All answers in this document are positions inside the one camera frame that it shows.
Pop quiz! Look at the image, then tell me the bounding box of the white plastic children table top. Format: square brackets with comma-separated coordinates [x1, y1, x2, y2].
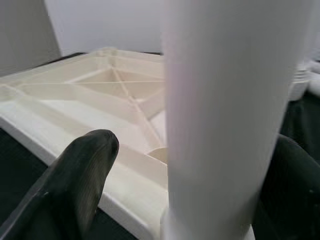
[0, 47, 256, 240]

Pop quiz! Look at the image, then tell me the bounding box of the white tapered plastic table leg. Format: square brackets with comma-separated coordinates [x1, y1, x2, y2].
[159, 0, 316, 240]
[288, 0, 320, 102]

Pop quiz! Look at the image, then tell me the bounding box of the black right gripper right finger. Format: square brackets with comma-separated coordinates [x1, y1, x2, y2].
[254, 133, 320, 240]

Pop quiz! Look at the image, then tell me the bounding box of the black cloth table cover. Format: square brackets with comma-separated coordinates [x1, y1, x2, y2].
[0, 92, 320, 240]

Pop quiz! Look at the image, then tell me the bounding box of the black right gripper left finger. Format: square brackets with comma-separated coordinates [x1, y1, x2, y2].
[0, 128, 120, 240]

